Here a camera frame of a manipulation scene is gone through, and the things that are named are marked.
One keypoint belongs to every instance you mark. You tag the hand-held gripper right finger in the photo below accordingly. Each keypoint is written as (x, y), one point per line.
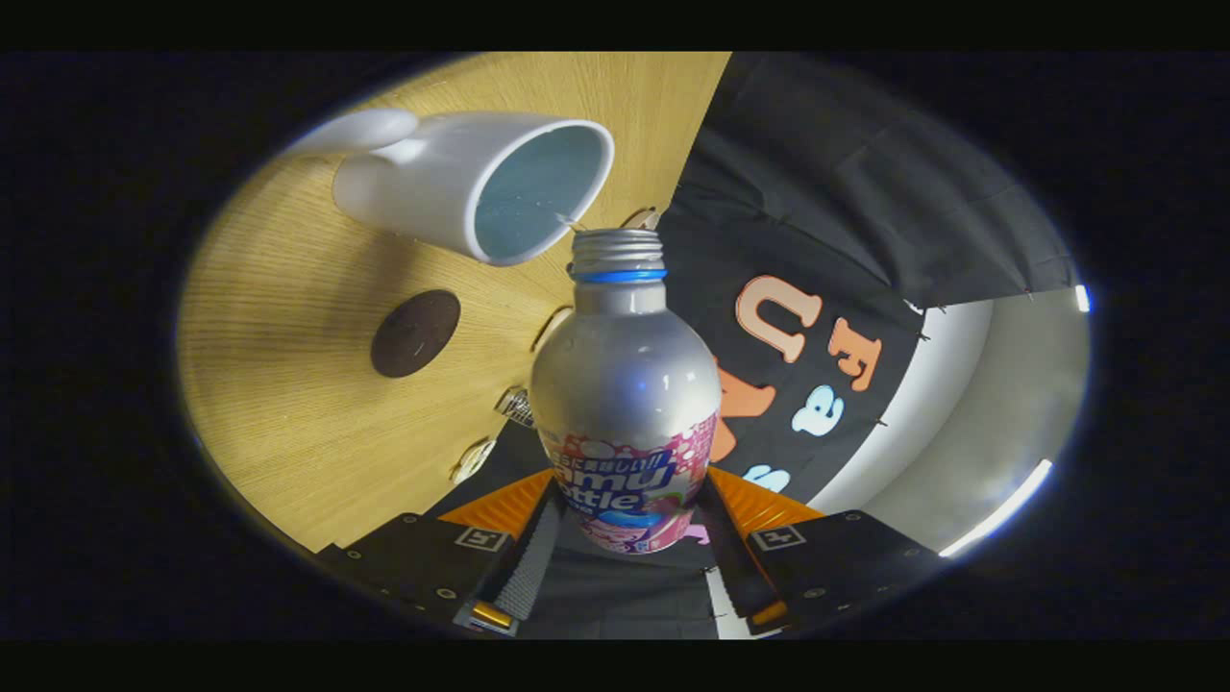
(735, 567)

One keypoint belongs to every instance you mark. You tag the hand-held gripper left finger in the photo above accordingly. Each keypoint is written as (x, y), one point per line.
(528, 567)

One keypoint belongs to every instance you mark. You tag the silver juice bottle pink label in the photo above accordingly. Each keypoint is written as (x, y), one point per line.
(625, 384)

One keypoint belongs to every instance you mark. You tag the dark brown round coaster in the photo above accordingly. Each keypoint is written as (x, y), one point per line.
(415, 333)

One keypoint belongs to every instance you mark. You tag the white divided tray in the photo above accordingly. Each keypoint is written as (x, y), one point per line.
(473, 461)

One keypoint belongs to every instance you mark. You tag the white toaster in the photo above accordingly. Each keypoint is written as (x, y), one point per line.
(550, 327)

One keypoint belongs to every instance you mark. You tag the long ceiling light panel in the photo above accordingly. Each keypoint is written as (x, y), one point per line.
(999, 509)

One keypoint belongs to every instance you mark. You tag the wooden table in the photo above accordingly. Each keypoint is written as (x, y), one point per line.
(288, 432)

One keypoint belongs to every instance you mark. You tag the white round plate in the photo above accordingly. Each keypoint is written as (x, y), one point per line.
(642, 219)

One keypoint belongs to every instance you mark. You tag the black backdrop cloth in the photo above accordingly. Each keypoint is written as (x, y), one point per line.
(865, 192)

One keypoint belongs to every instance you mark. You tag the small ceiling light panel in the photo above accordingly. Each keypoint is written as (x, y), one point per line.
(1083, 298)

